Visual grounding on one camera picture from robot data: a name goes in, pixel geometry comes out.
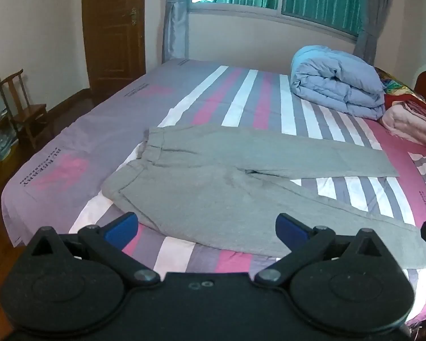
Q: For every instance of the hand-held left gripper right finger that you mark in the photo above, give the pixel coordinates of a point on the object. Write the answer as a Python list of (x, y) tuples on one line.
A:
[(288, 228)]

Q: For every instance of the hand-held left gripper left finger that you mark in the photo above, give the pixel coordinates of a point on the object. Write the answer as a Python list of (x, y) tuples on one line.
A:
[(122, 229)]

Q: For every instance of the grey pants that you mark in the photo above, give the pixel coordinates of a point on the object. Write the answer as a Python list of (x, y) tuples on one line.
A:
[(213, 184)]

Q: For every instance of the bed with striped sheet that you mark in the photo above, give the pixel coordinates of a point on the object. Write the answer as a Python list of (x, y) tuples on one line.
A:
[(103, 120)]

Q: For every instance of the folded pink blanket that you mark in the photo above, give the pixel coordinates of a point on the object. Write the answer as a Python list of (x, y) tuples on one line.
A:
[(408, 122)]

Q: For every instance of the colourful red pillow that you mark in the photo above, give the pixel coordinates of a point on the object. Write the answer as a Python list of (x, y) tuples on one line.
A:
[(397, 94)]

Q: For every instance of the wooden chair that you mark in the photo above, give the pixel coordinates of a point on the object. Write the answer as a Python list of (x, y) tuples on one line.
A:
[(26, 113)]

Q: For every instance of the folded light blue duvet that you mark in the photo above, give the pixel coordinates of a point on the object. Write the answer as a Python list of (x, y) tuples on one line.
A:
[(335, 85)]

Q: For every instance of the wooden cabinet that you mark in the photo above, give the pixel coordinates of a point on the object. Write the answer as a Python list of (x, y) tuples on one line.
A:
[(0, 138)]

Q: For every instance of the brown wooden door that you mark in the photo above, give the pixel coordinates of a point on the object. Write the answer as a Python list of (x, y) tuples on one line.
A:
[(113, 32)]

